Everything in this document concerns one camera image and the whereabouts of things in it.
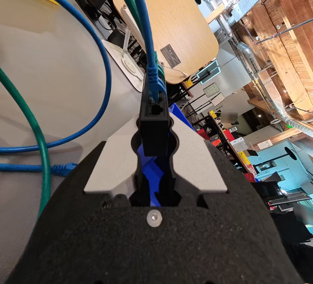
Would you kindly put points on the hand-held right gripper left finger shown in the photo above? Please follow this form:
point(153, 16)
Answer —
point(110, 164)

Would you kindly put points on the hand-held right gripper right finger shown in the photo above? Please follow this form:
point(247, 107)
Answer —
point(200, 164)

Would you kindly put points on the blue plastic bin with divider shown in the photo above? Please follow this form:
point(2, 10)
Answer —
point(151, 174)

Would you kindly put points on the black ethernet port block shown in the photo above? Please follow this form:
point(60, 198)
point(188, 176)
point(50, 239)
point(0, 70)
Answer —
point(155, 137)

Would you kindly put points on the white cardboard box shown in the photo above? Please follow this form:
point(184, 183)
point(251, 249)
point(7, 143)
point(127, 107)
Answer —
point(239, 144)

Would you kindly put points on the white paper sign stand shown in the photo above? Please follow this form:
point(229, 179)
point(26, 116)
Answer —
point(218, 99)

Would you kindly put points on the pale green paper sign stand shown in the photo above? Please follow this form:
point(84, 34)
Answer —
point(210, 89)

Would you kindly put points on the white table grommet plate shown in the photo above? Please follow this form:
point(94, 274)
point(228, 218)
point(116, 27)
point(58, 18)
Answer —
point(122, 61)

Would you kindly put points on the folded wooden table top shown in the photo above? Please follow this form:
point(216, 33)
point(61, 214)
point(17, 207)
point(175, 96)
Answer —
point(176, 20)

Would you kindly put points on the silver ventilation duct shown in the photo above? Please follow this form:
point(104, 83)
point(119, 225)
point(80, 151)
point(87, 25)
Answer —
point(226, 23)

